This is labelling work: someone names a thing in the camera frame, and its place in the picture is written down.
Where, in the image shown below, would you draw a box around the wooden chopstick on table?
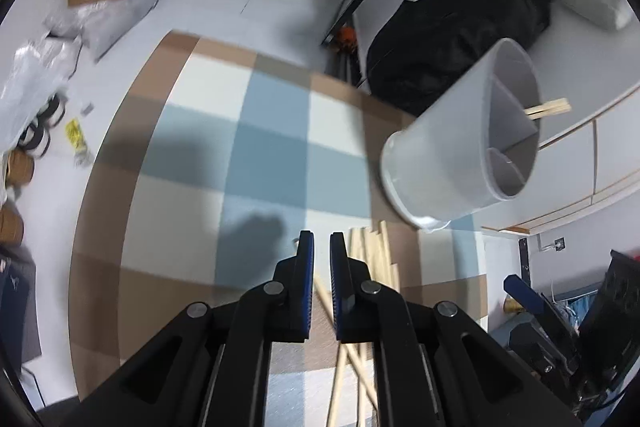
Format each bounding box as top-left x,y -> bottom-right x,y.
348,228 -> 382,281
314,274 -> 378,410
326,343 -> 348,427
378,220 -> 400,291

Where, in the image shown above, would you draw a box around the checkered tablecloth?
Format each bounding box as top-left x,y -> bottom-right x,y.
68,32 -> 488,395

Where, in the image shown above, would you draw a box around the grey utensil holder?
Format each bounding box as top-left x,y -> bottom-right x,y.
380,38 -> 540,231

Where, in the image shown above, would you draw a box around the chopsticks in holder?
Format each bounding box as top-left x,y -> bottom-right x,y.
524,98 -> 572,120

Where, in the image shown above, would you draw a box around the black backpack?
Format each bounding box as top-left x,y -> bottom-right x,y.
366,0 -> 552,116

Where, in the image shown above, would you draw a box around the white plastic bag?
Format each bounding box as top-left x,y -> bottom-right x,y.
1,0 -> 158,153

